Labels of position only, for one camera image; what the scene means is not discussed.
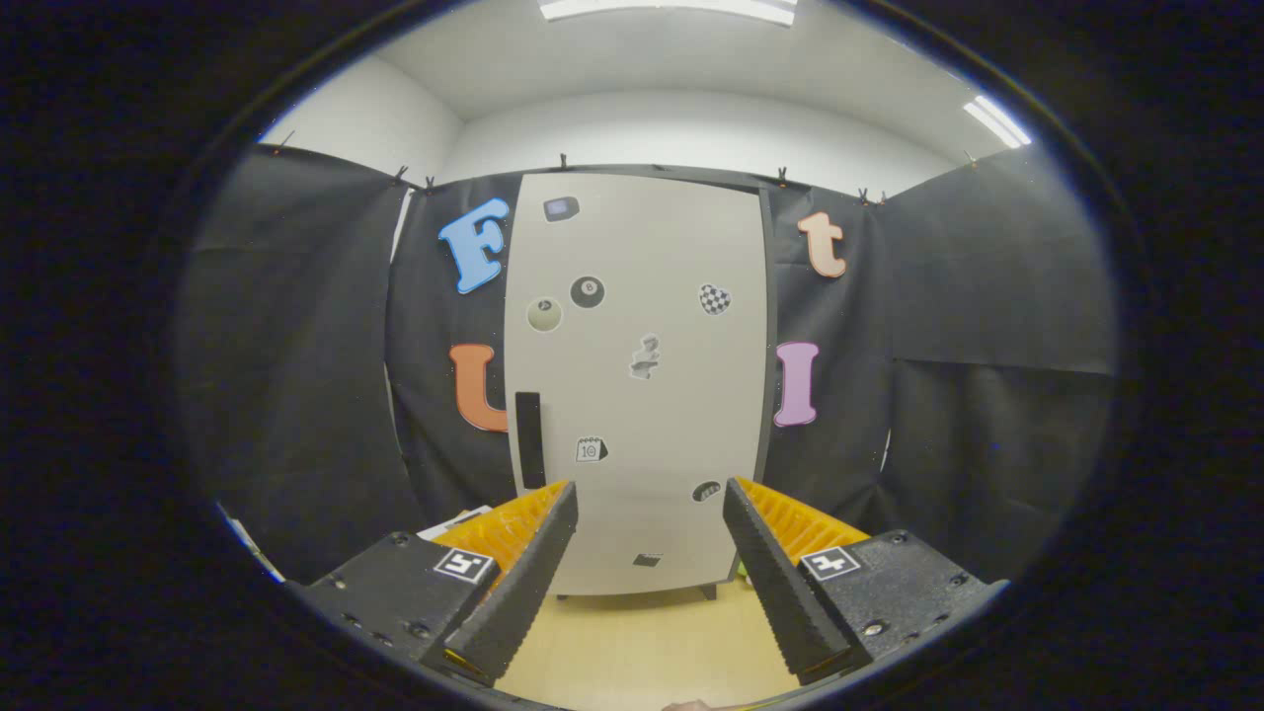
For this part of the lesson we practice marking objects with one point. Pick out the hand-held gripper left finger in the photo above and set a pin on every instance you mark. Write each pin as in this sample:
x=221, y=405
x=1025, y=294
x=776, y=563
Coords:
x=518, y=592

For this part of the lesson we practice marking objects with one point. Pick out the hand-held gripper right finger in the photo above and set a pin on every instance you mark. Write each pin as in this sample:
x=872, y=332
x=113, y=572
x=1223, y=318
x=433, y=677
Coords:
x=780, y=592

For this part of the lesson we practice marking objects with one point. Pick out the grey shoe cabinet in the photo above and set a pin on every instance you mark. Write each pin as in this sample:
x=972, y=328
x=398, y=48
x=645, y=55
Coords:
x=767, y=296

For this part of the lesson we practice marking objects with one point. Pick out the beige shoe cabinet door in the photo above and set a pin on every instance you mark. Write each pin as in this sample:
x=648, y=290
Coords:
x=642, y=247

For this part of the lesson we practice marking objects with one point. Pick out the white book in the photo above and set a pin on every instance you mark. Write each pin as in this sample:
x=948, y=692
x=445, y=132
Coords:
x=459, y=520

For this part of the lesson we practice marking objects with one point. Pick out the black backdrop cloth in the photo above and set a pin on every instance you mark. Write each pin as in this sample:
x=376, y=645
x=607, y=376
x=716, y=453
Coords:
x=987, y=296

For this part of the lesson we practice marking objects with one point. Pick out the row of small cloth clips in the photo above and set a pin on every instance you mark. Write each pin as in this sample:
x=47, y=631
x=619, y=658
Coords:
x=781, y=177

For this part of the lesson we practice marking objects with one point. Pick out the long ceiling light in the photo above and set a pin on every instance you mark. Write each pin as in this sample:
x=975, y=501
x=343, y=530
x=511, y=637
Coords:
x=671, y=10
x=997, y=120

